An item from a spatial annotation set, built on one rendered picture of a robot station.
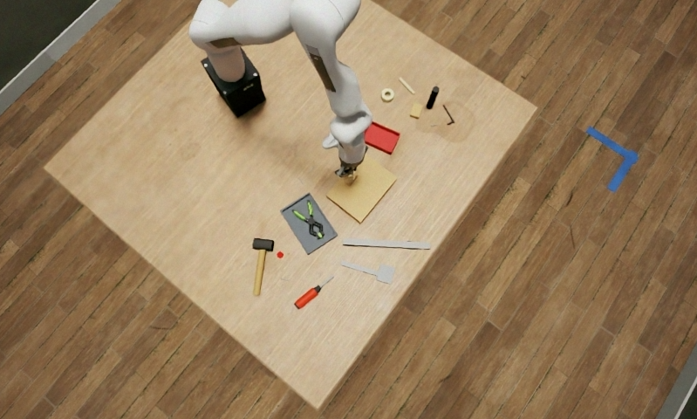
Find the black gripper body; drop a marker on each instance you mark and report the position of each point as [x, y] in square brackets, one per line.
[349, 165]

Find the black cylinder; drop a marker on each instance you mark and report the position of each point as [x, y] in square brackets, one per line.
[432, 97]

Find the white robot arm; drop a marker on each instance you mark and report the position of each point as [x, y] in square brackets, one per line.
[318, 24]

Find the mallet with black head and wooden handle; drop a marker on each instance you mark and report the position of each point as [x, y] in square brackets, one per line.
[262, 245]

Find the black spring clamp with green handles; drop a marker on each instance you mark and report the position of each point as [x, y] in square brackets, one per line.
[311, 221]

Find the red-handled screwdriver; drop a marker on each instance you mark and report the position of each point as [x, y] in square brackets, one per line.
[312, 293]

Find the beige wooden dowel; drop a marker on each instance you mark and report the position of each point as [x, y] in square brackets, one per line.
[407, 86]

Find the beige ring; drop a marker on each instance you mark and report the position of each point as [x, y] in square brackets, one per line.
[387, 99]

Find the red shallow tray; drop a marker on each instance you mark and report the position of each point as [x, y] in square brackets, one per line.
[384, 137]

